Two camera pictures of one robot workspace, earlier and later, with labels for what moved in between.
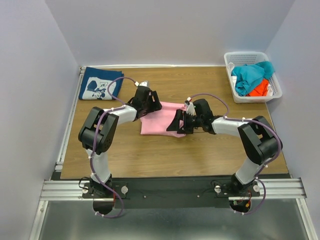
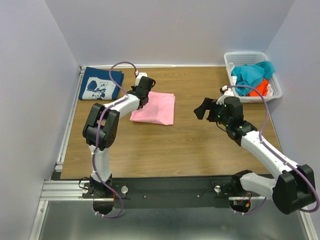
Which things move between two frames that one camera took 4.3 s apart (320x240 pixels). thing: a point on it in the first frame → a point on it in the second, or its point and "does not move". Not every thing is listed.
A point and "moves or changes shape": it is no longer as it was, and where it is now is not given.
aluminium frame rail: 56,187 does not move
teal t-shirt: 249,77 does not move
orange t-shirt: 261,90 does not move
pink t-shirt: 157,122 moves or changes shape
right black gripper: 187,120 → 211,112
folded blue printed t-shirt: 95,82 does not move
